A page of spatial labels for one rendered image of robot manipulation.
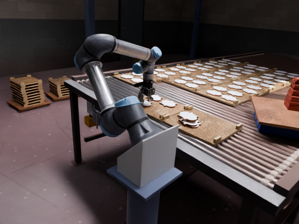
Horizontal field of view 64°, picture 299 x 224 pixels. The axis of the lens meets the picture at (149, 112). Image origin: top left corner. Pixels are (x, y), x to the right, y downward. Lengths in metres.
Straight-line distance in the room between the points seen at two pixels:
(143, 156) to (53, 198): 1.53
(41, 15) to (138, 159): 5.85
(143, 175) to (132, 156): 0.10
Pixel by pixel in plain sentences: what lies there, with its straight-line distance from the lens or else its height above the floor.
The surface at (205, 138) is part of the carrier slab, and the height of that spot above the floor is 0.94.
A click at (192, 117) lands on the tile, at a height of 0.98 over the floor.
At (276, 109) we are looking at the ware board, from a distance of 1.83.
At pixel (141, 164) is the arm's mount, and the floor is 1.00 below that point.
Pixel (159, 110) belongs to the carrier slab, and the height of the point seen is 0.94.
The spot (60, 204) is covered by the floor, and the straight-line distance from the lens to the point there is 2.38.
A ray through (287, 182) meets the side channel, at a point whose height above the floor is 0.95.
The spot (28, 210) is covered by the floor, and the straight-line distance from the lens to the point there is 2.41.
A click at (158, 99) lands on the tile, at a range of 1.94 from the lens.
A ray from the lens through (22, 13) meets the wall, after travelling 6.49.
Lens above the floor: 1.61
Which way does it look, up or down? 23 degrees down
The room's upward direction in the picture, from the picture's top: 4 degrees clockwise
